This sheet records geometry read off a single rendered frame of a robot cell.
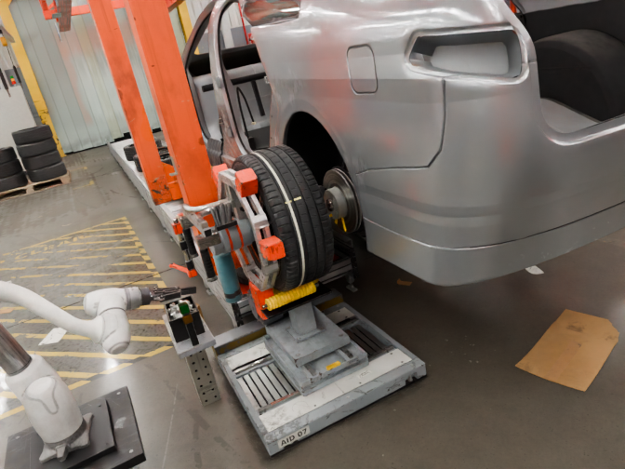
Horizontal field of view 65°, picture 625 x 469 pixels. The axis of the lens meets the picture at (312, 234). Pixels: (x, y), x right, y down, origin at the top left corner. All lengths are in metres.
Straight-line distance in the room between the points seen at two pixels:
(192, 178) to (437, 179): 1.40
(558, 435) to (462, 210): 1.09
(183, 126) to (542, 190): 1.66
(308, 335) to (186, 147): 1.11
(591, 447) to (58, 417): 1.99
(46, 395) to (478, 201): 1.66
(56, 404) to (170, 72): 1.50
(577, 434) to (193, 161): 2.06
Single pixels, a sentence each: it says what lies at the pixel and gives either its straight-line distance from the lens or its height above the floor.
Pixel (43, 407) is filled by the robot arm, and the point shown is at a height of 0.55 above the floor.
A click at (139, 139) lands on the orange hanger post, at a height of 1.11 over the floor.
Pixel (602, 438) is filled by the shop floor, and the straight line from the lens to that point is 2.30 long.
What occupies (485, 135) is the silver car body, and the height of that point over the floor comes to 1.26.
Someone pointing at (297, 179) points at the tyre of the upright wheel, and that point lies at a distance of 2.06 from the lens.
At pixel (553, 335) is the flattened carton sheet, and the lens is 2.79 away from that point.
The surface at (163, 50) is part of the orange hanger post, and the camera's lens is 2.51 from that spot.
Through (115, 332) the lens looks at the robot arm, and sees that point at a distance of 2.00.
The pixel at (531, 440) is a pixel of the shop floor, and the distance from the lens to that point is 2.25.
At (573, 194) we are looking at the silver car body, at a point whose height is 1.02.
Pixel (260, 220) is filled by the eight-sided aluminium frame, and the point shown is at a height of 0.96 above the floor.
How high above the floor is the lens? 1.59
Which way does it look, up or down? 21 degrees down
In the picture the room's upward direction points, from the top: 12 degrees counter-clockwise
